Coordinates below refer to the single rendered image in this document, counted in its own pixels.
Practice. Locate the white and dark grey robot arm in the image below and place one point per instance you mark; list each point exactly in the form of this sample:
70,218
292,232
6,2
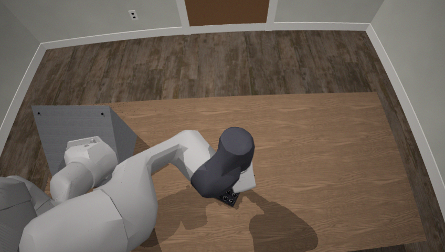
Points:
121,214

